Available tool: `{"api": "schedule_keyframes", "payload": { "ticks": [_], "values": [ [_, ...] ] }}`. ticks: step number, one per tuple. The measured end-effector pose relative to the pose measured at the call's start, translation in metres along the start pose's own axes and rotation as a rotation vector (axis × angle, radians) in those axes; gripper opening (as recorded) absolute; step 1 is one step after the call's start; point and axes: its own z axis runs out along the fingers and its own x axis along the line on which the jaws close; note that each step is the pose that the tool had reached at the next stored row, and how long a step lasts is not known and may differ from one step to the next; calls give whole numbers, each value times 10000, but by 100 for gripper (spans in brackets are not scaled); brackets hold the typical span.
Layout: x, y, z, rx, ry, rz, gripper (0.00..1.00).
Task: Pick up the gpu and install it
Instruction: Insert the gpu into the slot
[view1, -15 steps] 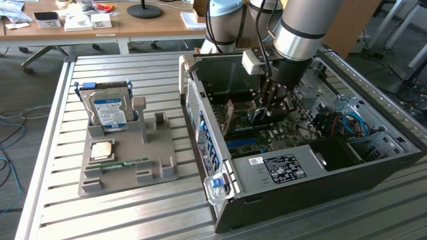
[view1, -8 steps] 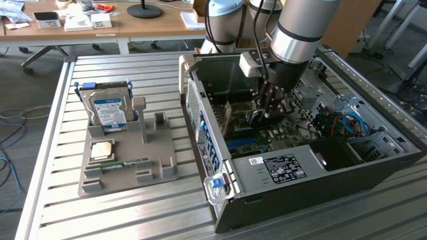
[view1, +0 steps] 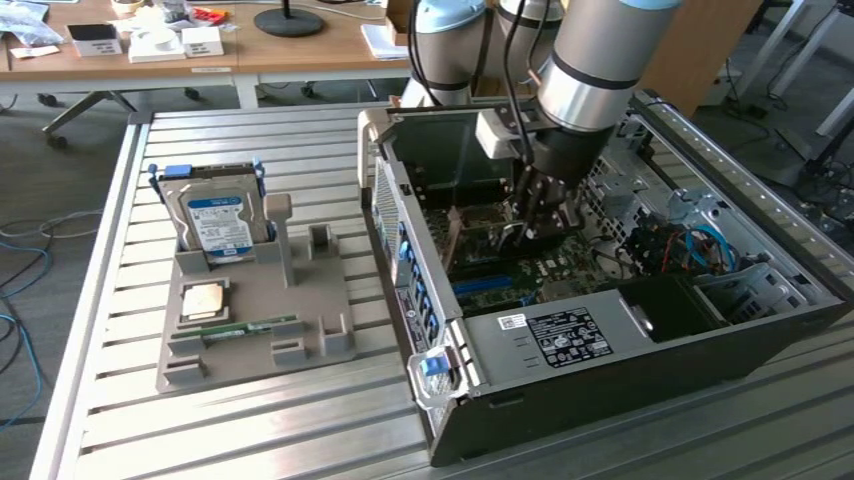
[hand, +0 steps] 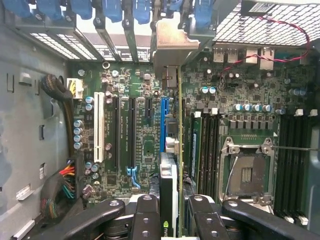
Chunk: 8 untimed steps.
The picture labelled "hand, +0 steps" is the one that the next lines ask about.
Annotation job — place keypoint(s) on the black RAM slot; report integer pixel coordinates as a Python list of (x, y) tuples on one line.
[(211, 155), (217, 155), (282, 175), (299, 175), (308, 140), (290, 175), (205, 155)]

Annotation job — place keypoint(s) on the dark installed RAM stick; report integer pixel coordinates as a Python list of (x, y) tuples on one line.
[(196, 155)]

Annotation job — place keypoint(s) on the CPU socket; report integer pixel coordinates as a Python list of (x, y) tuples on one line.
[(250, 172)]

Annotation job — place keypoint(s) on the black open PC case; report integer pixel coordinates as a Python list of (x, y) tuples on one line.
[(25, 125)]

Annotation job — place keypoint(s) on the metal slot cover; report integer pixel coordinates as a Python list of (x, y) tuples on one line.
[(108, 45), (132, 45)]

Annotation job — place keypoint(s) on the white expansion slot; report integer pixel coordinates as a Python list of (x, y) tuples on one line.
[(98, 127)]

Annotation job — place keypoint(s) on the green motherboard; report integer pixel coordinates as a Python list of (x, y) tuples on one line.
[(140, 75)]

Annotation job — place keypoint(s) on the white power connector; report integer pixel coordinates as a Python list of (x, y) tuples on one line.
[(75, 87)]

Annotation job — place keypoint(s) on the bent steel locking lever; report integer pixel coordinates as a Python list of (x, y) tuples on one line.
[(231, 175)]

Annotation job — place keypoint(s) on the straight steel locking lever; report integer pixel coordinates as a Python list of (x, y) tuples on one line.
[(295, 148)]

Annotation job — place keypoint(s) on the blue expansion slot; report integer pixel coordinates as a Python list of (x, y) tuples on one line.
[(164, 125)]

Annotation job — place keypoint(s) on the metal fan grille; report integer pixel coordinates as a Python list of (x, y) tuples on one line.
[(250, 27)]

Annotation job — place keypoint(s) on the long black expansion slot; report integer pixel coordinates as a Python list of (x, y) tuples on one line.
[(116, 132), (132, 132)]

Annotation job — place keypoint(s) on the blue slot latch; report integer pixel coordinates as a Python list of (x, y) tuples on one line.
[(204, 12), (50, 8), (112, 10), (21, 7), (81, 8), (142, 11)]

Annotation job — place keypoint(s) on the silver port block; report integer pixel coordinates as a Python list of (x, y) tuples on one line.
[(218, 55), (251, 56), (232, 55), (266, 58)]

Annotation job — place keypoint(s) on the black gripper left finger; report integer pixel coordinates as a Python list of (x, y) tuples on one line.
[(146, 220)]

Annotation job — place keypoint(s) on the short black expansion slot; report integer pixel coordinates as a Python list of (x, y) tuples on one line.
[(148, 108)]

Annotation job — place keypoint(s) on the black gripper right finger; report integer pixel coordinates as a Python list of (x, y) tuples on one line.
[(207, 222)]

